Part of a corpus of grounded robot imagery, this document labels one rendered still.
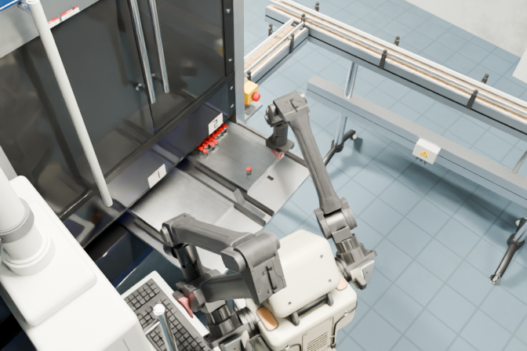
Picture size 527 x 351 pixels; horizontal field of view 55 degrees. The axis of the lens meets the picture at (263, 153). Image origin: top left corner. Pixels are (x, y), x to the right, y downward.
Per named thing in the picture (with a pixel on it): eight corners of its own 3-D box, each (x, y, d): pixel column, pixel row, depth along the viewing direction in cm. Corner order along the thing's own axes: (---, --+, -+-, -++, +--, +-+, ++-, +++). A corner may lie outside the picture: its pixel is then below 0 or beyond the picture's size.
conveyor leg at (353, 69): (326, 150, 324) (344, 56, 265) (334, 142, 329) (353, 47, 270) (339, 157, 320) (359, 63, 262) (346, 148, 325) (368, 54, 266)
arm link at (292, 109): (274, 106, 139) (307, 92, 140) (267, 100, 152) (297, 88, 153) (329, 244, 150) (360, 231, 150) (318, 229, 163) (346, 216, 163)
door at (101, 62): (45, 224, 153) (-41, 77, 108) (154, 134, 177) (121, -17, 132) (45, 225, 152) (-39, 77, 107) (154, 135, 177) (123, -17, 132)
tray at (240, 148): (183, 156, 214) (182, 151, 211) (221, 121, 228) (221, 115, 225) (247, 195, 202) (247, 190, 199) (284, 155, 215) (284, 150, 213)
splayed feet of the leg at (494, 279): (485, 280, 276) (494, 268, 266) (515, 218, 303) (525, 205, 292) (499, 288, 273) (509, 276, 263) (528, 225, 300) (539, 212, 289)
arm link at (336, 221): (338, 248, 148) (354, 240, 148) (325, 216, 148) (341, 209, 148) (332, 242, 157) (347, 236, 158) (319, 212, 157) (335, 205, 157)
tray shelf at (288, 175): (114, 220, 195) (114, 218, 193) (229, 117, 232) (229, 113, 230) (209, 291, 177) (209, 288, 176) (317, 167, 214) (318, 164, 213)
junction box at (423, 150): (412, 154, 273) (416, 143, 267) (416, 148, 276) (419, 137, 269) (432, 164, 269) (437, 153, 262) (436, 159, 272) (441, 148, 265)
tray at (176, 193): (123, 208, 196) (121, 204, 193) (169, 167, 210) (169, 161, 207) (189, 256, 184) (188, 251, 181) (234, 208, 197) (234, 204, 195)
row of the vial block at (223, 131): (198, 155, 214) (197, 148, 210) (224, 130, 224) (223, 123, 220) (201, 157, 213) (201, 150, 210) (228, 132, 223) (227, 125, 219)
